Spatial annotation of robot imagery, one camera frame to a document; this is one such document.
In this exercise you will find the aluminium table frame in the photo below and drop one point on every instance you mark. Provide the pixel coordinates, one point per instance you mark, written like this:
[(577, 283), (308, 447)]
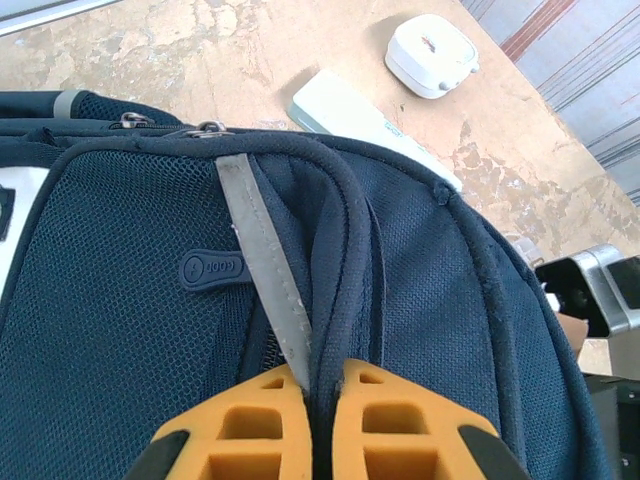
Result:
[(45, 14)]

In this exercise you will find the navy blue backpack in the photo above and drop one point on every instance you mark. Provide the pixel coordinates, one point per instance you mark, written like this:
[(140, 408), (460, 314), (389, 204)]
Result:
[(150, 350)]

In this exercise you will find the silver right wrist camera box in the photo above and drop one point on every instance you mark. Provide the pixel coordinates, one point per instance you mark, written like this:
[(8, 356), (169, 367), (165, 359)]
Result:
[(600, 285)]

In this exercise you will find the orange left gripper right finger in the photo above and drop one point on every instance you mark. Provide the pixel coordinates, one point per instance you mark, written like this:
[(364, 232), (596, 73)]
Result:
[(350, 400)]

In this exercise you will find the white round container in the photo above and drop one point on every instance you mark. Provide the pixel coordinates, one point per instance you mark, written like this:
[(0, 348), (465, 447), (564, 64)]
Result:
[(430, 50)]

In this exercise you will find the pale green pencil case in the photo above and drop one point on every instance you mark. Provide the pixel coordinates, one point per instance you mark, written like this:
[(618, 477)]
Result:
[(350, 110)]

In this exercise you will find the clear plastic packet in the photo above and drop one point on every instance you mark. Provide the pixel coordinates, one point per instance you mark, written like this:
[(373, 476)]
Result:
[(527, 250)]

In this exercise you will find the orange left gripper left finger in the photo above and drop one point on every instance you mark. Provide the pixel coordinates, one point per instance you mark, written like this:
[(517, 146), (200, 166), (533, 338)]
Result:
[(200, 425)]

